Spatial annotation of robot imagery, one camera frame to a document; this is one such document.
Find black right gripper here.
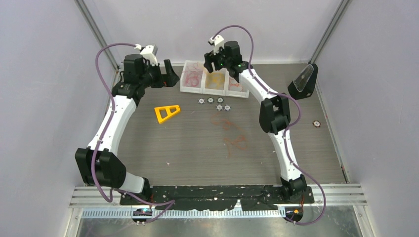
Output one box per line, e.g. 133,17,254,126
203,44,230,74

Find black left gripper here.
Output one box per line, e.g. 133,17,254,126
139,60,179,89

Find yellow cable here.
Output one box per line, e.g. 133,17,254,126
208,72,226,89

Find pink red cable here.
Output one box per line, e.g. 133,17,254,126
184,63,204,87

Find orange cable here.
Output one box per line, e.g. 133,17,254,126
211,114,250,158
228,77,245,92

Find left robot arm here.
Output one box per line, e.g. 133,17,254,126
75,54,179,204

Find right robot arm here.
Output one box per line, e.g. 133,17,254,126
204,39,307,203

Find left clear plastic bin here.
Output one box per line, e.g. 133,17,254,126
180,60,204,94

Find clear plastic bin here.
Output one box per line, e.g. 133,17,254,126
180,60,204,94
225,74,249,98
201,68,228,96

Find middle clear plastic bin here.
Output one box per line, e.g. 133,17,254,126
201,68,228,96

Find right clear plastic bin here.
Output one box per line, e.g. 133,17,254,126
225,74,249,98

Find yellow triangular plastic part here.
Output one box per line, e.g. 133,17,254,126
154,105,181,124

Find black wedge stand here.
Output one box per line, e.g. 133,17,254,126
288,64,319,100

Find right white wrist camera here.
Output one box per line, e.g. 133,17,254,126
208,35,224,55

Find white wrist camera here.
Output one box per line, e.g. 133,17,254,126
208,35,224,55
140,44,158,66

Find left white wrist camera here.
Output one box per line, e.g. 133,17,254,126
140,44,158,66

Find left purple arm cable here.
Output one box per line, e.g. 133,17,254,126
91,42,177,225

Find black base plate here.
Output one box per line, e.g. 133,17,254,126
135,184,314,211

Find white slotted cable duct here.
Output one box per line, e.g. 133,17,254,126
81,207,286,219

